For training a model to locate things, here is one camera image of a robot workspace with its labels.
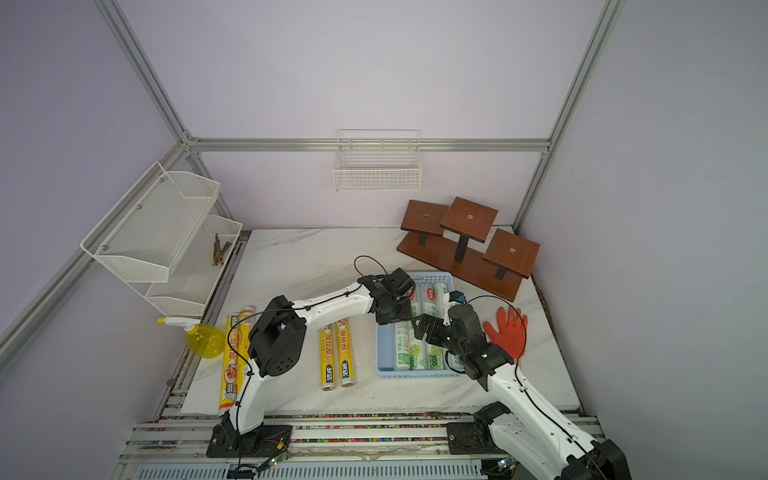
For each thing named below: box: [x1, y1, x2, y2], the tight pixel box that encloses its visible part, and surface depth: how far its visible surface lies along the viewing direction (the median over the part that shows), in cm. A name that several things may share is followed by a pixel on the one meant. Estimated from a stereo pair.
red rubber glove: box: [483, 306, 528, 359], surface depth 95 cm
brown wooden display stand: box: [396, 197, 541, 303], surface depth 101 cm
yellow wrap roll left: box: [320, 324, 337, 392], surface depth 84 cm
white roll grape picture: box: [395, 322, 411, 369], surface depth 87 cm
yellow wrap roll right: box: [336, 318, 355, 388], surface depth 86 cm
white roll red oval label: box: [408, 283, 426, 371], surface depth 86 cm
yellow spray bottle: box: [157, 317, 226, 359], surface depth 87 cm
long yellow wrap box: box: [219, 312, 241, 413], surface depth 84 cm
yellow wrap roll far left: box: [236, 305, 256, 382], surface depth 90 cm
